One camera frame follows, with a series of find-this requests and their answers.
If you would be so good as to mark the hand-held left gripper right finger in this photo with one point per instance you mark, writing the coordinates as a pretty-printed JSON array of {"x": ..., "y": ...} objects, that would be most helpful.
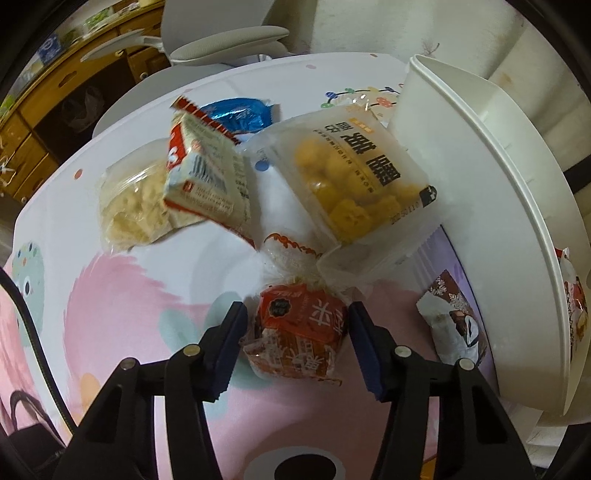
[{"x": 369, "y": 357}]

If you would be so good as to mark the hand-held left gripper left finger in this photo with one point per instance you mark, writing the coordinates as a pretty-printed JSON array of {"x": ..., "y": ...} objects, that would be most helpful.
[{"x": 225, "y": 350}]

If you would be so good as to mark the red rice cracker packet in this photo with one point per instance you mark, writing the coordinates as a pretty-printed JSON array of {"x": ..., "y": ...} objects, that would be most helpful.
[{"x": 295, "y": 327}]

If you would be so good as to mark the white plastic bin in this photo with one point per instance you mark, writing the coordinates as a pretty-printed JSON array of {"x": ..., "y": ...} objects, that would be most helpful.
[{"x": 485, "y": 207}]

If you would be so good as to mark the blue foil snack packet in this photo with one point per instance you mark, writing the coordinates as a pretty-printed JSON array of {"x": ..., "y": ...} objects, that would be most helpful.
[{"x": 240, "y": 115}]

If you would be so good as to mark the brown white snowflake packet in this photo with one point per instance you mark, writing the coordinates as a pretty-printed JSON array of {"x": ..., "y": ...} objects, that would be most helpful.
[{"x": 455, "y": 318}]

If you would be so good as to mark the clear packet with red trim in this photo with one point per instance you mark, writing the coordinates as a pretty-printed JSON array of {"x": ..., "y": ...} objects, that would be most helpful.
[{"x": 288, "y": 261}]

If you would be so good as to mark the pale cookie in clear packet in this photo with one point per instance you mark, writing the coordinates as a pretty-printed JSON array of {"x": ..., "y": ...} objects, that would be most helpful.
[{"x": 129, "y": 207}]

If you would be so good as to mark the yellow cubes clear packet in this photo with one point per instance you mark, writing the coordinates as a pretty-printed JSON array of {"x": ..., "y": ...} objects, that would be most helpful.
[{"x": 351, "y": 184}]

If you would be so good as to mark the red white striped packet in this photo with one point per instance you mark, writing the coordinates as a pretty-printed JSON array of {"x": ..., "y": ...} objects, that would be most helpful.
[{"x": 207, "y": 175}]

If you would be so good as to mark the red white cartoon packet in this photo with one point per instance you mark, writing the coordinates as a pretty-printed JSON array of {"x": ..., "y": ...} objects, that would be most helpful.
[{"x": 577, "y": 295}]

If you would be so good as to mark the wastebasket with plastic liner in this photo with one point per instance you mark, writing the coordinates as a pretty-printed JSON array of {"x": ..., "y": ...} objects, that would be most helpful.
[{"x": 82, "y": 108}]

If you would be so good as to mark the wooden desk with drawers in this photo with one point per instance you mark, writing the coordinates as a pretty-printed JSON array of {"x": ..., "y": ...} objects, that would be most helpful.
[{"x": 41, "y": 124}]

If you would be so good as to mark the grey office chair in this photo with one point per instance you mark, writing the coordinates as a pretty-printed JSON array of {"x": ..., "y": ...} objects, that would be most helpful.
[{"x": 221, "y": 41}]

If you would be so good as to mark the blue box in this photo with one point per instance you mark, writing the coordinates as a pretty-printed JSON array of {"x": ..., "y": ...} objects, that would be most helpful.
[{"x": 51, "y": 48}]

